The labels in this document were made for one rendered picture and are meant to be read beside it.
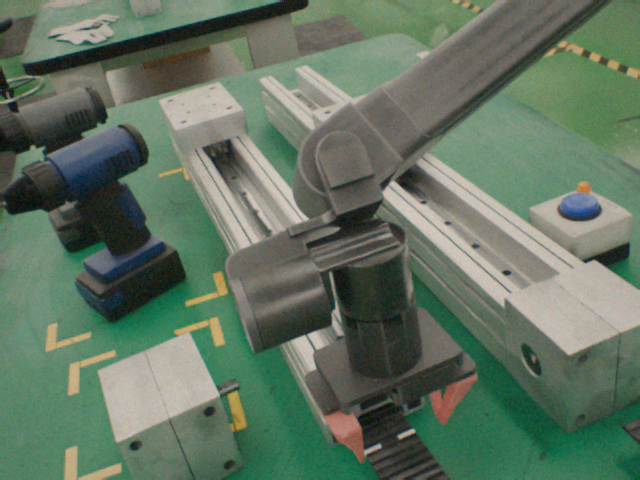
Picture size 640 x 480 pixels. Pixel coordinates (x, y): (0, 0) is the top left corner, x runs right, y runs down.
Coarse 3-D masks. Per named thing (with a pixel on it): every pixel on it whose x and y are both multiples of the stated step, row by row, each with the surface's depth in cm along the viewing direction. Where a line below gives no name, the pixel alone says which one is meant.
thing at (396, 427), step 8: (400, 416) 63; (384, 424) 63; (392, 424) 63; (400, 424) 63; (408, 424) 62; (368, 432) 62; (376, 432) 62; (384, 432) 62; (392, 432) 62; (400, 432) 62; (368, 440) 62; (376, 440) 61; (384, 440) 62; (368, 448) 61
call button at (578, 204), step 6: (564, 198) 78; (570, 198) 77; (576, 198) 77; (582, 198) 77; (588, 198) 77; (594, 198) 77; (564, 204) 77; (570, 204) 76; (576, 204) 76; (582, 204) 76; (588, 204) 76; (594, 204) 76; (564, 210) 77; (570, 210) 76; (576, 210) 76; (582, 210) 75; (588, 210) 75; (594, 210) 76
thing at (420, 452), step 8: (416, 448) 60; (424, 448) 60; (400, 456) 59; (408, 456) 59; (416, 456) 59; (424, 456) 59; (432, 456) 59; (384, 464) 59; (392, 464) 59; (400, 464) 59; (408, 464) 58; (416, 464) 58; (376, 472) 59; (384, 472) 58; (392, 472) 58; (400, 472) 58
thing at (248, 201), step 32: (192, 160) 102; (224, 160) 107; (256, 160) 98; (224, 192) 91; (256, 192) 98; (288, 192) 88; (224, 224) 86; (256, 224) 88; (288, 224) 85; (288, 352) 68; (320, 416) 62
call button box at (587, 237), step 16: (592, 192) 80; (544, 208) 79; (608, 208) 77; (544, 224) 78; (560, 224) 76; (576, 224) 75; (592, 224) 75; (608, 224) 75; (624, 224) 75; (560, 240) 76; (576, 240) 74; (592, 240) 75; (608, 240) 76; (624, 240) 77; (576, 256) 75; (592, 256) 76; (608, 256) 77; (624, 256) 78
